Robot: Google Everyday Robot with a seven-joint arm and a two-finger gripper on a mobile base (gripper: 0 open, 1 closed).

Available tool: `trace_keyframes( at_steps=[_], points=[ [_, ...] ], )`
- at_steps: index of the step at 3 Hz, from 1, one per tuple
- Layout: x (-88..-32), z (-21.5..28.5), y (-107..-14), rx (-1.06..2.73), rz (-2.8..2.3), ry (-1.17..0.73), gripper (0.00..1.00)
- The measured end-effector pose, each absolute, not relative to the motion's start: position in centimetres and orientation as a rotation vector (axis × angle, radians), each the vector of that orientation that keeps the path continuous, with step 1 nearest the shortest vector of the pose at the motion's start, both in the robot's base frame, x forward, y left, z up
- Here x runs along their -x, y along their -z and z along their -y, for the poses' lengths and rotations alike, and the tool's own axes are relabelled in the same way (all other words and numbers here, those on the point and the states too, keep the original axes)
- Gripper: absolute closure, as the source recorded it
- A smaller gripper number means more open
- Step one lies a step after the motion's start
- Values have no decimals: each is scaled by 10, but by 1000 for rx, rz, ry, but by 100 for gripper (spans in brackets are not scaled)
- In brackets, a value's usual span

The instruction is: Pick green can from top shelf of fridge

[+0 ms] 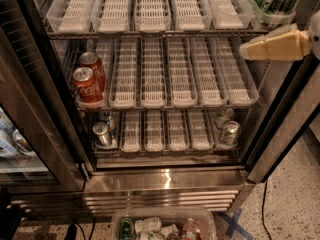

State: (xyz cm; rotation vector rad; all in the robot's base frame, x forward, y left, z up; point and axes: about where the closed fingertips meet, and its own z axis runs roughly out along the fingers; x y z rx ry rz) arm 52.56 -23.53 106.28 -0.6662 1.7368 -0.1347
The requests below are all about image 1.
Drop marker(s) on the top shelf tray far left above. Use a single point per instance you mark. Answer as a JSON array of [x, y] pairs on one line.
[[70, 16]]

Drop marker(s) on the fridge door right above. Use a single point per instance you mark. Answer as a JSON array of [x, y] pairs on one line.
[[298, 111]]

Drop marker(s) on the red cola can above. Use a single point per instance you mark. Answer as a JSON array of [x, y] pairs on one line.
[[93, 61], [87, 85]]

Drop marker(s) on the green bottle in bin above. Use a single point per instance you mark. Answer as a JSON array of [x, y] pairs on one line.
[[126, 231]]

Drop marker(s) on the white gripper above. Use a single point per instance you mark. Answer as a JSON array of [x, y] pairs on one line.
[[315, 30]]

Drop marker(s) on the clear plastic bin on floor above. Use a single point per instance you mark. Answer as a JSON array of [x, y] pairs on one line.
[[172, 218]]

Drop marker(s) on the silver green can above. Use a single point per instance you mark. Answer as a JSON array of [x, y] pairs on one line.
[[223, 116], [230, 133]]

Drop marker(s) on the white carton in bin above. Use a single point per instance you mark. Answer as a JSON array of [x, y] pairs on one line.
[[152, 224]]

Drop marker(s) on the blue tape cross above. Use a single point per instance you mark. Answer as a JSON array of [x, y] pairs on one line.
[[233, 226]]

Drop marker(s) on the middle shelf tray far right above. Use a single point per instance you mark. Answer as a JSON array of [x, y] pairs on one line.
[[239, 83]]

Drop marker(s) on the rear red cola can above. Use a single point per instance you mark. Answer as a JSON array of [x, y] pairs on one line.
[[93, 61]]

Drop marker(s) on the silver blue can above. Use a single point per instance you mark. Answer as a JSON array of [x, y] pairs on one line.
[[101, 131], [108, 118]]

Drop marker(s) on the red bottle in bin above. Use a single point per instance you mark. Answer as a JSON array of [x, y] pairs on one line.
[[191, 230]]

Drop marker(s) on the front red cola can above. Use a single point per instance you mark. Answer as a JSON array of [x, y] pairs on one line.
[[87, 85]]

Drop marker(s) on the front silver green can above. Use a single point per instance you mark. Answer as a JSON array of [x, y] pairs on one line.
[[230, 133]]

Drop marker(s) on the rear silver green can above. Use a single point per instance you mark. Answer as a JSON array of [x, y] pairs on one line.
[[223, 116]]

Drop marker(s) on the rear silver blue can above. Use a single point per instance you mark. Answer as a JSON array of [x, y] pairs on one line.
[[108, 118]]

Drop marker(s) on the front silver blue can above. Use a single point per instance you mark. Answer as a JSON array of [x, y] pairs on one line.
[[101, 131]]

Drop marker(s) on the middle shelf tray with colas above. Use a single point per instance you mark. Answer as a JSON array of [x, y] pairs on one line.
[[103, 48]]

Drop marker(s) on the glass fridge door left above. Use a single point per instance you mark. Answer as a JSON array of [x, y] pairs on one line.
[[40, 150]]

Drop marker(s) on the stainless steel fridge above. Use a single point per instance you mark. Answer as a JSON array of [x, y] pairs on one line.
[[216, 179]]

